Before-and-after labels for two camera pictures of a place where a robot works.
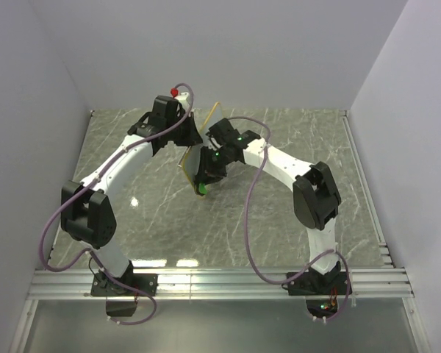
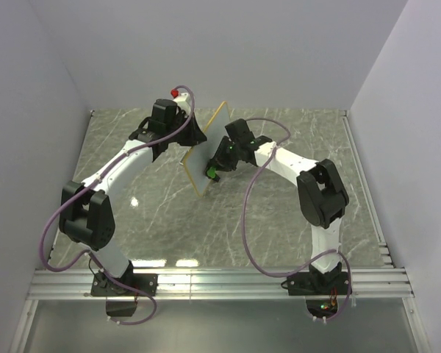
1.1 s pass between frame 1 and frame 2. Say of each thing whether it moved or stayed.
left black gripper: stayed
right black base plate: stayed
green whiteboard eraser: moved
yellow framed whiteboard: stayed
